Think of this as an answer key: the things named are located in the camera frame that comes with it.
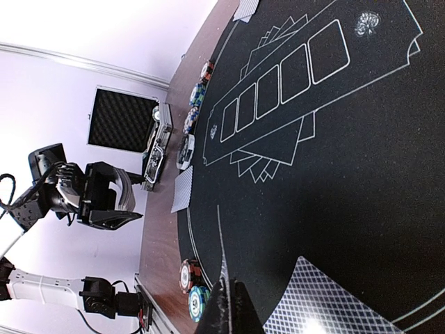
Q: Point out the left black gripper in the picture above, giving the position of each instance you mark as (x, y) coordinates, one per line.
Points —
(87, 194)

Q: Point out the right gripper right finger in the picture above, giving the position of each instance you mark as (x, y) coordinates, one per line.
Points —
(244, 317)

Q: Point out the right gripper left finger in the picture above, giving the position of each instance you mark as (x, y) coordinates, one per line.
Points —
(215, 318)

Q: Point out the green chips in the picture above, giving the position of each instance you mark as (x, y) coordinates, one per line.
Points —
(197, 300)
(197, 95)

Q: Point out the orange black chips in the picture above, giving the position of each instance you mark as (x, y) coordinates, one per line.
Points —
(206, 72)
(190, 275)

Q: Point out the grey dealer button disc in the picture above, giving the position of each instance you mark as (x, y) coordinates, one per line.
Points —
(185, 152)

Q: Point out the blue cream chips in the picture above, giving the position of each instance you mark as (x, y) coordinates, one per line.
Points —
(190, 119)

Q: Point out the grey playing card deck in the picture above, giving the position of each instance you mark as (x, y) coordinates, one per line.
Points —
(127, 200)

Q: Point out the single grey playing card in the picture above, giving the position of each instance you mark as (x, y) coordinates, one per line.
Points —
(246, 9)

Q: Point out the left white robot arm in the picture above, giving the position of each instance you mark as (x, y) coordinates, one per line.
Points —
(90, 294)

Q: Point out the aluminium poker case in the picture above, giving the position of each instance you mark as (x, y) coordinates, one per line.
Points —
(122, 120)

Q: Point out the mixed chip stack in case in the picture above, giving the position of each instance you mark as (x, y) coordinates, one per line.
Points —
(156, 113)

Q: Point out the black round poker mat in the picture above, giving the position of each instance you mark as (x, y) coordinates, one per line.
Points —
(321, 135)

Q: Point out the front aluminium rail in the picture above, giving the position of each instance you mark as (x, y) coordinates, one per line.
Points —
(169, 305)

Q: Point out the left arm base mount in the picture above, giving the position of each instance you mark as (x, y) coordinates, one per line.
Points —
(146, 309)

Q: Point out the left aluminium frame post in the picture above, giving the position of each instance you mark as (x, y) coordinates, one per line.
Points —
(87, 64)

